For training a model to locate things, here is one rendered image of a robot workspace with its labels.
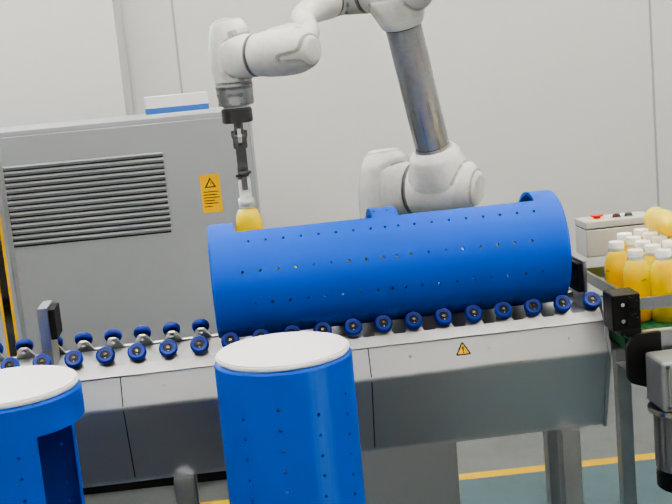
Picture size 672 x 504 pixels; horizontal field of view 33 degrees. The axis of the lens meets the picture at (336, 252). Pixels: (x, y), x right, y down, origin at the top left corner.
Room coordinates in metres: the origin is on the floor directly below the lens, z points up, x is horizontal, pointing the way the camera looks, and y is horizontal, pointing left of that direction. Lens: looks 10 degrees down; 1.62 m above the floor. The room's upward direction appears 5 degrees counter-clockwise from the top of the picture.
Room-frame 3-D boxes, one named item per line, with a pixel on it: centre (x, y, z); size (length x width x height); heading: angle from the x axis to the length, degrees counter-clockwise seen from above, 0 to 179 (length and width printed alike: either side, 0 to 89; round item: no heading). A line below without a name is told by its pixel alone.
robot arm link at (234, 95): (2.80, 0.21, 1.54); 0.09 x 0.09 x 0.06
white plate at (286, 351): (2.29, 0.13, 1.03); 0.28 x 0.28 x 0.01
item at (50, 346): (2.76, 0.72, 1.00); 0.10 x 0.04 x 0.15; 5
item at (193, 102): (4.51, 0.57, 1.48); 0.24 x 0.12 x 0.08; 101
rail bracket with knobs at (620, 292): (2.68, -0.67, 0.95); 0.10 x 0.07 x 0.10; 5
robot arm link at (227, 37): (2.79, 0.20, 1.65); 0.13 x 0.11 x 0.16; 57
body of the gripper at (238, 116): (2.80, 0.21, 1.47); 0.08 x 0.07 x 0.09; 5
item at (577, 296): (2.87, -0.61, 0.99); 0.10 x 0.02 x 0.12; 5
